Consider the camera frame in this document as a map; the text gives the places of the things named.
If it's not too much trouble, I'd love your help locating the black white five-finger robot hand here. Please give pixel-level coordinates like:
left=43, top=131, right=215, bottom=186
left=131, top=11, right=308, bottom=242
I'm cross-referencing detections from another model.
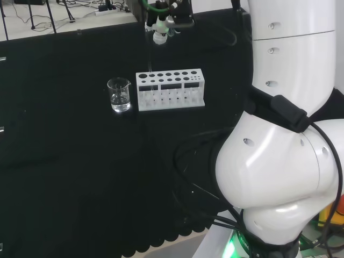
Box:
left=145, top=0, right=195, bottom=45

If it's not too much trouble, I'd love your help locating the white test tube rack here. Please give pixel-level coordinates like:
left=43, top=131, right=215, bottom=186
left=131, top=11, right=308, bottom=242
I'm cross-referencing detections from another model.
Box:
left=135, top=68, right=206, bottom=112

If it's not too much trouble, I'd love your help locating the white power strip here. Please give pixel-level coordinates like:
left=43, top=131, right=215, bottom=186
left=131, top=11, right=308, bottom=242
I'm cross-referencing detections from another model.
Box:
left=95, top=8, right=130, bottom=16

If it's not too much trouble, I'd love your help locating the clear glass beaker with water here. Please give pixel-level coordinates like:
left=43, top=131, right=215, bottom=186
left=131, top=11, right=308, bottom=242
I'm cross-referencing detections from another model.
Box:
left=106, top=77, right=132, bottom=113

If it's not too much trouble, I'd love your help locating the black tripod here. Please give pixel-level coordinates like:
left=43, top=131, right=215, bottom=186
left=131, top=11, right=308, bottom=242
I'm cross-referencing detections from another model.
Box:
left=0, top=0, right=9, bottom=41
left=26, top=0, right=77, bottom=35

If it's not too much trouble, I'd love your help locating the black box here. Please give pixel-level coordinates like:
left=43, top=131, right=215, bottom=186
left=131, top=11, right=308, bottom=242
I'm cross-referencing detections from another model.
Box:
left=13, top=0, right=46, bottom=6

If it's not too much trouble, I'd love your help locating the black bench cloth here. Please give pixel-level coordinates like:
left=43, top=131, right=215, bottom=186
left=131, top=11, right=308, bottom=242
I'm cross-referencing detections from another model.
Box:
left=0, top=7, right=344, bottom=258

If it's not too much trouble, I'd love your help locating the yellow stop button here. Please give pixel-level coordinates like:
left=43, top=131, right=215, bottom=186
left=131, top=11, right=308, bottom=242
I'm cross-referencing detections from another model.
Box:
left=318, top=198, right=344, bottom=232

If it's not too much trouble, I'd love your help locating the green hand cable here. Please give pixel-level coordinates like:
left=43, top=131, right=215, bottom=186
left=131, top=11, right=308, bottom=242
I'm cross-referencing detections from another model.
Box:
left=141, top=0, right=170, bottom=13

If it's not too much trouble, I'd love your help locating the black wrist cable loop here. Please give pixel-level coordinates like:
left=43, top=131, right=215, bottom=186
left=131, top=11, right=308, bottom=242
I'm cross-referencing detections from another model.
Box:
left=192, top=0, right=252, bottom=48

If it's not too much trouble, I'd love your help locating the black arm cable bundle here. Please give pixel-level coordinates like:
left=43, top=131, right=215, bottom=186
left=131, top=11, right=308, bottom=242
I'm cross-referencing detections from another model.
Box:
left=171, top=128, right=246, bottom=234

